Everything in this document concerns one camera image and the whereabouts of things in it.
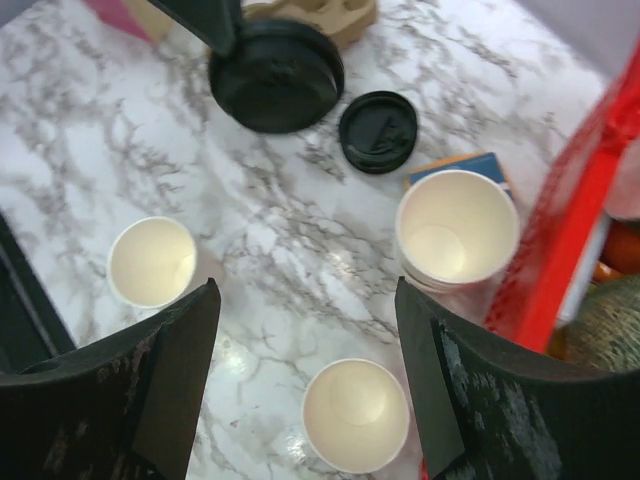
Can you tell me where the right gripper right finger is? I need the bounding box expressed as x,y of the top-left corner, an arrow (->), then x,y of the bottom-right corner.
395,280 -> 639,479

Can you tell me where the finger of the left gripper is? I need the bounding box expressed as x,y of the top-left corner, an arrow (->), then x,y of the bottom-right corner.
150,0 -> 242,55

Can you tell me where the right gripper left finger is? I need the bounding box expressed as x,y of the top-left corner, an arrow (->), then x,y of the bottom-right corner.
1,279 -> 221,479

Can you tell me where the white paper cup stack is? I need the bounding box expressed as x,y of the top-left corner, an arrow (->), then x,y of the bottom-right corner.
394,170 -> 520,293

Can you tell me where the black coffee cup lid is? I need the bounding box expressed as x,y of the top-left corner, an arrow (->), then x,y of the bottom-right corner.
208,18 -> 345,134

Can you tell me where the blue orange sponge pack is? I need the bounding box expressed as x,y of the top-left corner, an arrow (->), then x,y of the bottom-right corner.
405,152 -> 513,197

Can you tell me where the pink paper bag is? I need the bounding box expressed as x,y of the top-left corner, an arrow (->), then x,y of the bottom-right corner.
85,0 -> 174,43

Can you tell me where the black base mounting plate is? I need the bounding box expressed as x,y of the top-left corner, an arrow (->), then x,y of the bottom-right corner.
1,220 -> 76,374

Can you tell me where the cardboard cup carrier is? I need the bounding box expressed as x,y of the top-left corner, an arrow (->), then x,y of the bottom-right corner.
243,0 -> 378,49

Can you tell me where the red plastic basket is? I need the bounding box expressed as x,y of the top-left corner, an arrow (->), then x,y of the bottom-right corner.
484,55 -> 639,352

